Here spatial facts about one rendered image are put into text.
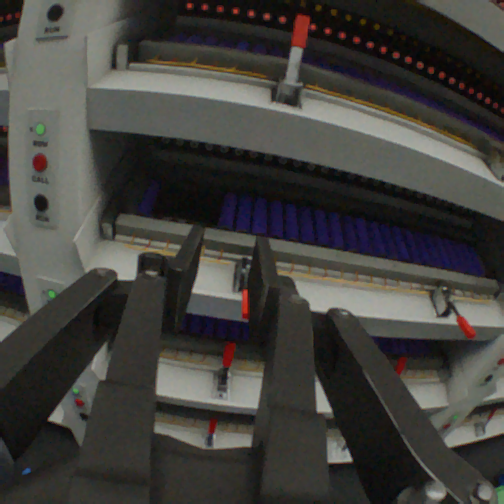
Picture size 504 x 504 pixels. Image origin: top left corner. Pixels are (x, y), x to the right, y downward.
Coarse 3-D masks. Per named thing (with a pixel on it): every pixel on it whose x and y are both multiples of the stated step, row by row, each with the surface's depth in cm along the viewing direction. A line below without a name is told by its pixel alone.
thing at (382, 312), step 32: (128, 160) 41; (192, 160) 44; (224, 160) 44; (128, 192) 42; (352, 192) 46; (96, 224) 34; (96, 256) 34; (128, 256) 35; (480, 256) 48; (224, 288) 35; (320, 288) 37; (352, 288) 38; (384, 320) 36; (416, 320) 36; (448, 320) 37; (480, 320) 38
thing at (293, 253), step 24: (120, 216) 35; (168, 240) 36; (216, 240) 36; (240, 240) 36; (312, 264) 38; (336, 264) 38; (360, 264) 37; (384, 264) 38; (408, 264) 39; (384, 288) 38; (456, 288) 40; (480, 288) 40
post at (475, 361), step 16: (480, 224) 49; (496, 224) 45; (464, 352) 48; (480, 352) 44; (496, 352) 41; (464, 368) 47; (480, 368) 43; (464, 400) 47; (480, 400) 48; (432, 416) 51; (448, 416) 49; (464, 416) 50; (448, 432) 53
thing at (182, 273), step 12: (192, 228) 18; (204, 228) 19; (192, 240) 16; (180, 252) 14; (192, 252) 15; (180, 264) 13; (192, 264) 15; (168, 276) 13; (180, 276) 13; (192, 276) 16; (168, 288) 13; (180, 288) 13; (192, 288) 17; (168, 300) 13; (180, 300) 13; (168, 312) 13; (180, 312) 13; (168, 324) 13; (180, 324) 13
